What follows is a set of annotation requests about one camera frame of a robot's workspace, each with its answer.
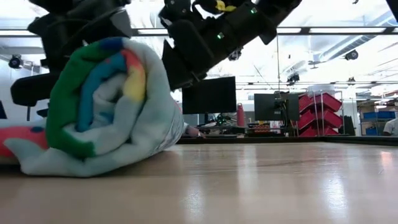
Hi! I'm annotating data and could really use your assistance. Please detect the black ceiling spotlight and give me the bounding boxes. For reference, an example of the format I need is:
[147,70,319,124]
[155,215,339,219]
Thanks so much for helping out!
[228,48,243,62]
[286,73,301,85]
[8,54,24,70]
[344,49,360,62]

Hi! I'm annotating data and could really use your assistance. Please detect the long ceiling light bar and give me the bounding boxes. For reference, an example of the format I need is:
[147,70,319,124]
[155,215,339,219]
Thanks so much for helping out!
[0,26,398,36]

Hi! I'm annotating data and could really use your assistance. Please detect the wide black monitor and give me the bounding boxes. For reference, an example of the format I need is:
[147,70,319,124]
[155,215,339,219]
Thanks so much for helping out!
[254,93,300,123]

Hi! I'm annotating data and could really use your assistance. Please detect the thin hanging cable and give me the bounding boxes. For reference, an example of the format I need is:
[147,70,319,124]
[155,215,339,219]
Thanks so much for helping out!
[275,34,280,94]

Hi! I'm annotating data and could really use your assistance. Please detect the red stacked storage bins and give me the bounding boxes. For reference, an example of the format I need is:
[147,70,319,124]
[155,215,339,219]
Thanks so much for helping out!
[297,92,343,137]

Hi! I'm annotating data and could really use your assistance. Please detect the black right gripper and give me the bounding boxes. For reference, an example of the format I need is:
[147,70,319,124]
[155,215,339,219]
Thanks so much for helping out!
[161,1,279,91]

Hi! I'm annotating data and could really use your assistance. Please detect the black cart-mounted monitor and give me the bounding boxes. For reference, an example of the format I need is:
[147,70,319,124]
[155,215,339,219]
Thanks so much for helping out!
[182,76,238,115]

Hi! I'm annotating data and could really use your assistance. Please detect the blue storage bins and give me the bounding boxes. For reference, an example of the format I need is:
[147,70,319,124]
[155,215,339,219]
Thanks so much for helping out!
[363,111,396,121]

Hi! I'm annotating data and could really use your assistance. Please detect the red water bottle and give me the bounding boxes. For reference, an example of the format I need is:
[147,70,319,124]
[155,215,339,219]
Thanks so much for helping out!
[236,103,246,128]

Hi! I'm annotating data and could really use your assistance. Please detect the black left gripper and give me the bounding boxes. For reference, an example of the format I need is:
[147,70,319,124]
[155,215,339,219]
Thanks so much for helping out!
[10,12,134,108]

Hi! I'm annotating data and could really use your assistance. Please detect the dinosaur print towel green back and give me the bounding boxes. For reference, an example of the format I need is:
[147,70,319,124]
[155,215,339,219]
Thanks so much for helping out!
[0,36,189,178]

